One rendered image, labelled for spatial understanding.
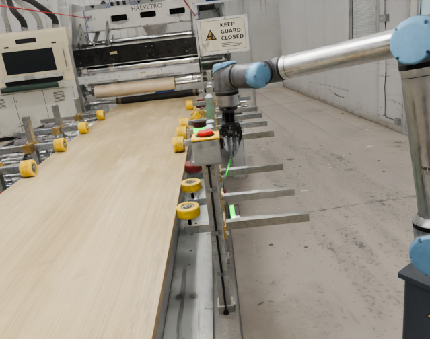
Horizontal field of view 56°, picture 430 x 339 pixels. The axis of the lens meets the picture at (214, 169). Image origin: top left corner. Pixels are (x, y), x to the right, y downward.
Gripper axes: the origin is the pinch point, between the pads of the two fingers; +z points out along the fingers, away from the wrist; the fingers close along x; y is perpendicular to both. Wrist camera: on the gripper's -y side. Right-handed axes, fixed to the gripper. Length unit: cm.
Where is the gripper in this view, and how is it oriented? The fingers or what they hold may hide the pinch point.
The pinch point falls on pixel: (233, 153)
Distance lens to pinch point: 168.1
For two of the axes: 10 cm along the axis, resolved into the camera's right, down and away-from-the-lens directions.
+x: 9.9, -1.1, -0.2
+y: 0.1, 3.1, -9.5
